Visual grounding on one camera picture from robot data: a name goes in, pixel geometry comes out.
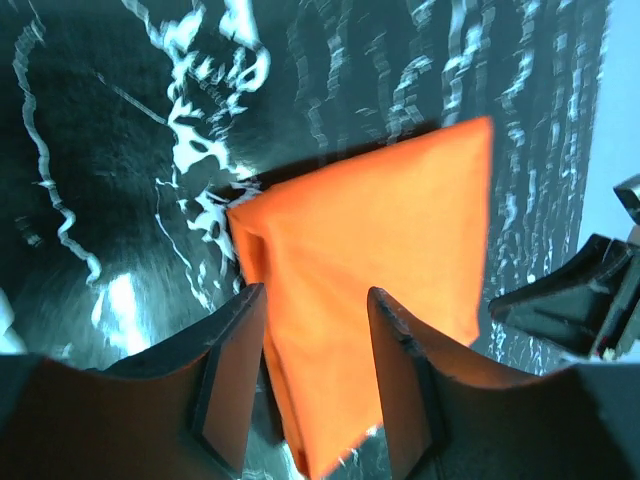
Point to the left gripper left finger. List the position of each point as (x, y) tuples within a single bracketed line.
[(180, 409)]

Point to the orange t-shirt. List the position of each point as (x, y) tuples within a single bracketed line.
[(411, 218)]

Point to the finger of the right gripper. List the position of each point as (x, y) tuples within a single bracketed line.
[(567, 307)]

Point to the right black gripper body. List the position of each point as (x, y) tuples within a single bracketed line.
[(620, 330)]

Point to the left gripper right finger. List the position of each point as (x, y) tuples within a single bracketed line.
[(451, 413)]

